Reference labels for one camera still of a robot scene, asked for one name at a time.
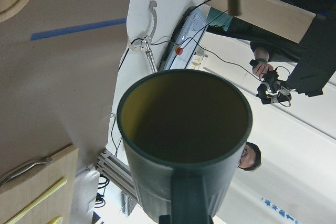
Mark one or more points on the teal mug yellow inside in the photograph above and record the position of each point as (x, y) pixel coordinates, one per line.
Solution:
(184, 132)

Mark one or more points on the far teach pendant tablet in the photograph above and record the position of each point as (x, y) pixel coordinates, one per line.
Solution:
(184, 41)

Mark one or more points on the yellow plastic knife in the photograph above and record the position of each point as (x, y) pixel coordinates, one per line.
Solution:
(59, 184)

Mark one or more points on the seated person black shirt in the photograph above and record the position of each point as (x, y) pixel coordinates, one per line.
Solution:
(269, 47)

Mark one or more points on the bamboo cutting board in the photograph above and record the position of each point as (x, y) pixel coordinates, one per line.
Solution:
(17, 193)

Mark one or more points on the aluminium frame post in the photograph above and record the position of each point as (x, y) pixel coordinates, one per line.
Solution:
(117, 172)

